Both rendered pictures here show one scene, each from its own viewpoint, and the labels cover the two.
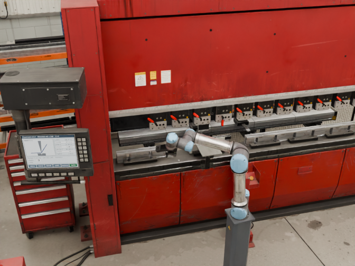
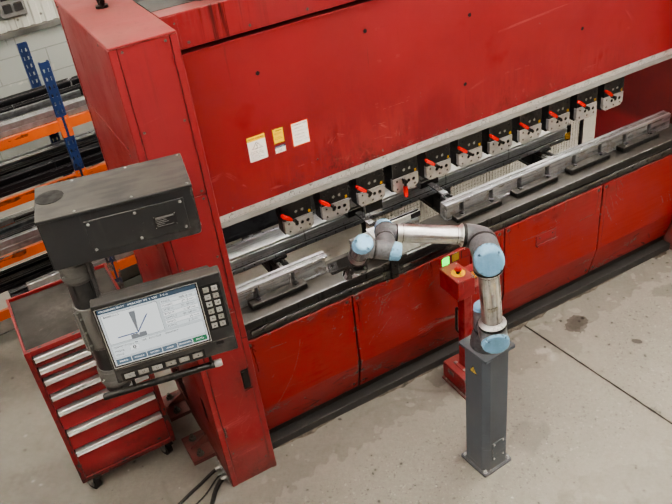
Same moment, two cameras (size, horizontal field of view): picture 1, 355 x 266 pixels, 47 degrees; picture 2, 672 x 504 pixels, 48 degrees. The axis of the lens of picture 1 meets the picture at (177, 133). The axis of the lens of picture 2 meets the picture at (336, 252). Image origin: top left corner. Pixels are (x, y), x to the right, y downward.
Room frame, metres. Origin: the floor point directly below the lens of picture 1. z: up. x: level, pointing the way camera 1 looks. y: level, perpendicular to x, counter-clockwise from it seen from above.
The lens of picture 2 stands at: (0.15, 0.61, 3.10)
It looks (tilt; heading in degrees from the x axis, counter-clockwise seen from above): 34 degrees down; 349
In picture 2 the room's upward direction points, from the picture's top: 8 degrees counter-clockwise
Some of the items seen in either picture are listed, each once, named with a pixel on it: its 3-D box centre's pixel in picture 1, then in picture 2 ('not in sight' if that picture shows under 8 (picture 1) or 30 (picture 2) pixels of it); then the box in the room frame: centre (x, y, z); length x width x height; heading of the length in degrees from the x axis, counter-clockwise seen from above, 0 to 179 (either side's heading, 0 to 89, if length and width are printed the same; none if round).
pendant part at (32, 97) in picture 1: (52, 131); (142, 287); (2.48, 0.87, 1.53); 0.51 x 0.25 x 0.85; 93
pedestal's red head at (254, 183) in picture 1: (245, 176); (464, 273); (3.04, -0.62, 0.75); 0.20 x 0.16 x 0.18; 104
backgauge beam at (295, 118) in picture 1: (232, 125); (407, 189); (3.66, -0.55, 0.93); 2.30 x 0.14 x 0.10; 104
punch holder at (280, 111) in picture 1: (283, 105); (495, 135); (3.46, -0.99, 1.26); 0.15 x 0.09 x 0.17; 104
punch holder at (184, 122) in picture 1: (179, 116); (331, 198); (3.22, -0.02, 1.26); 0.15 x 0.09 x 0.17; 104
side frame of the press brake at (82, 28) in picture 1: (93, 127); (177, 256); (3.21, 0.75, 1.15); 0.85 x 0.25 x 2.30; 14
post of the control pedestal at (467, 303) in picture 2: not in sight; (465, 327); (3.04, -0.62, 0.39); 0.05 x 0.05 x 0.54; 14
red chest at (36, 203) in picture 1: (44, 184); (97, 382); (3.25, 1.30, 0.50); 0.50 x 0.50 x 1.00; 14
